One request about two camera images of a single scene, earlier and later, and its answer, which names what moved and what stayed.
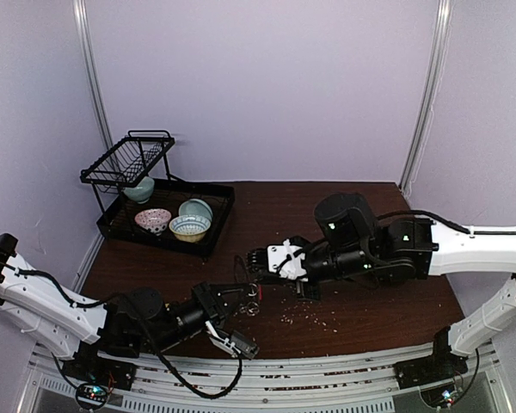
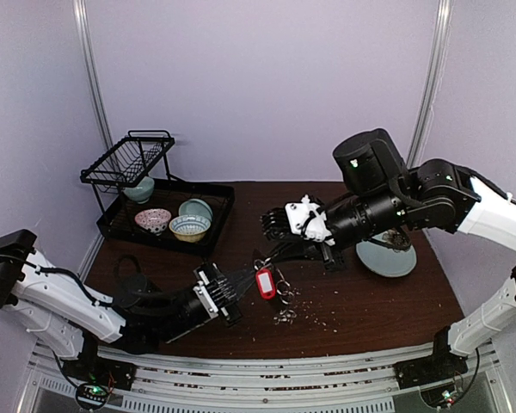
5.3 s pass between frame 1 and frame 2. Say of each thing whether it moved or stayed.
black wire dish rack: stayed
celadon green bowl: stayed
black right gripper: moved
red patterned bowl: stayed
